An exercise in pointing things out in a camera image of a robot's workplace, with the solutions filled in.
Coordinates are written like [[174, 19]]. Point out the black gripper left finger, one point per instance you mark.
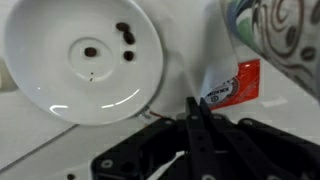
[[150, 146]]

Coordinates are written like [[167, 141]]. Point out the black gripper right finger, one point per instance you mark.
[[260, 150]]

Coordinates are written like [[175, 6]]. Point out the small white printed packet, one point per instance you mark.
[[146, 116]]

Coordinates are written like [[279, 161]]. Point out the red sachet packet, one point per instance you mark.
[[248, 83]]

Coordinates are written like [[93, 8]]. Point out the dark coffee bean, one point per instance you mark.
[[70, 176], [90, 51], [122, 26], [129, 37], [128, 55]]

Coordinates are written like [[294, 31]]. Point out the white ceramic saucer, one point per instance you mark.
[[50, 83]]

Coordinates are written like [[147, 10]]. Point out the patterned paper cup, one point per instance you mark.
[[283, 30]]

